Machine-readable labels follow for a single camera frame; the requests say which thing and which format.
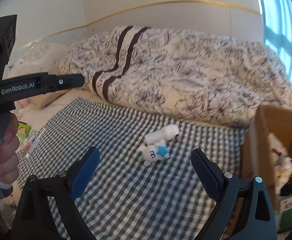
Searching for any white tufted headboard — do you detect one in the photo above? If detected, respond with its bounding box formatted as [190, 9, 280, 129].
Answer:
[3, 42, 70, 79]

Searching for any green snack packet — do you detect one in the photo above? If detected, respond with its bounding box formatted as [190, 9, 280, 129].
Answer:
[16, 122, 31, 144]

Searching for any white small bottle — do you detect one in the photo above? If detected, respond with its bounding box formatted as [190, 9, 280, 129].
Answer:
[144, 124, 179, 145]

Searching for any person's left hand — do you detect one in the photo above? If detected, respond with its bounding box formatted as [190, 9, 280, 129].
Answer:
[0, 114, 20, 184]

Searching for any floral patterned duvet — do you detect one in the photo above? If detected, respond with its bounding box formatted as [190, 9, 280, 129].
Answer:
[59, 25, 292, 127]

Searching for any white blue star toy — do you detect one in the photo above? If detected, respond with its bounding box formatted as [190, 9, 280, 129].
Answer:
[138, 139, 170, 167]

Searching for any white plush toy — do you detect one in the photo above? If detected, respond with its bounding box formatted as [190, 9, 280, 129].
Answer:
[271, 148, 292, 195]

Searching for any brown cardboard box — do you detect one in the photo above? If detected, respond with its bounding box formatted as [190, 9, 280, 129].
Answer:
[241, 105, 292, 232]

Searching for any green 999 medicine box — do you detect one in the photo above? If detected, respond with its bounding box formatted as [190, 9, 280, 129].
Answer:
[279, 196, 292, 231]

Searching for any checkered gingham cloth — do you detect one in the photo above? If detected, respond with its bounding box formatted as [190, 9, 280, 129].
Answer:
[17, 98, 245, 239]

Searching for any beige pillow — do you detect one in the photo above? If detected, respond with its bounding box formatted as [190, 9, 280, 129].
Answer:
[28, 89, 69, 109]

